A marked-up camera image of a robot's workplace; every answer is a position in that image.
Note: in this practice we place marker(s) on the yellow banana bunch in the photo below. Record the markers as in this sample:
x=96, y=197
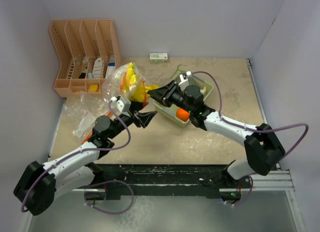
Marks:
x=132, y=84

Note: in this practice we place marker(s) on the small green white box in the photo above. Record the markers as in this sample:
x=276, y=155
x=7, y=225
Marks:
x=158, y=57

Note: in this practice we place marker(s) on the yellow small box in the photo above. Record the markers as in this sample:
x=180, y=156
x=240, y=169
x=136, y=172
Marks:
x=94, y=88

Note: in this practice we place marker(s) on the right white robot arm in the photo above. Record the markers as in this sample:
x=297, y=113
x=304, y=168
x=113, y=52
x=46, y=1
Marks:
x=262, y=147

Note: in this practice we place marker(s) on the black white item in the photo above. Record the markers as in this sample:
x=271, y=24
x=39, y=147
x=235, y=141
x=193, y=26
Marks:
x=84, y=68

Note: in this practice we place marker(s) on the orange fruit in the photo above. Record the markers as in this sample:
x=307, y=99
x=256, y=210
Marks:
x=182, y=115

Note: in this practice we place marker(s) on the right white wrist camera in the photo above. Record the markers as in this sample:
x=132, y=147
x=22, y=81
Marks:
x=184, y=80

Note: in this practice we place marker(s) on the white patterned pouch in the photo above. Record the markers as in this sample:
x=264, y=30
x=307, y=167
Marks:
x=97, y=68

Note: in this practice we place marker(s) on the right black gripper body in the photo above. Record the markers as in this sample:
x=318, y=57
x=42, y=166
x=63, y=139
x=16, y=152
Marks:
x=176, y=98

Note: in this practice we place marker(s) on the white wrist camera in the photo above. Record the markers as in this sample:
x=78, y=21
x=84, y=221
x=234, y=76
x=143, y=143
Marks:
x=121, y=103
x=184, y=80

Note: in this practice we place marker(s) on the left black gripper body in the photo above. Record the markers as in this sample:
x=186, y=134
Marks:
x=130, y=119

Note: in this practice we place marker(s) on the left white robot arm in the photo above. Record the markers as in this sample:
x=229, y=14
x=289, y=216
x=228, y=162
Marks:
x=41, y=184

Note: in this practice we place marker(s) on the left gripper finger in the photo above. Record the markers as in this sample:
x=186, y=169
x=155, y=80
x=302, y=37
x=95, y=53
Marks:
x=136, y=107
x=142, y=119

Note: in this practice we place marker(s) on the green plastic basket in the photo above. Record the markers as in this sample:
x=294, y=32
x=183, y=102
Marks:
x=170, y=113

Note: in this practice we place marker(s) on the aluminium frame rail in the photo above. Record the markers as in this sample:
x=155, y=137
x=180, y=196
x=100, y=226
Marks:
x=281, y=180

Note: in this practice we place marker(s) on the pink desk file organizer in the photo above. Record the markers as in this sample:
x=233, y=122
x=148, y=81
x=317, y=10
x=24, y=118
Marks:
x=73, y=39

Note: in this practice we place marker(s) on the white blue packet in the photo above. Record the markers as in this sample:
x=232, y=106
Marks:
x=111, y=66

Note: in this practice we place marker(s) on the clear orange-zip bag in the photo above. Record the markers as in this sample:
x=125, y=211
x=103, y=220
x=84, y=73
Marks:
x=110, y=86
x=82, y=113

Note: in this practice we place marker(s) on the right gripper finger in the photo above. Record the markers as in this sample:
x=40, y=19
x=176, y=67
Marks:
x=160, y=93
x=162, y=100

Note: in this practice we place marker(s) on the white garlic bulb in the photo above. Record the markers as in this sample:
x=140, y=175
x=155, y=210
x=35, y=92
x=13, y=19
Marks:
x=204, y=90

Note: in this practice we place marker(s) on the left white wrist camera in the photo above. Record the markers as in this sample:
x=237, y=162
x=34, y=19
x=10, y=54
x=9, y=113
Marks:
x=121, y=103

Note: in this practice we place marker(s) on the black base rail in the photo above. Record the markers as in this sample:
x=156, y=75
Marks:
x=209, y=181

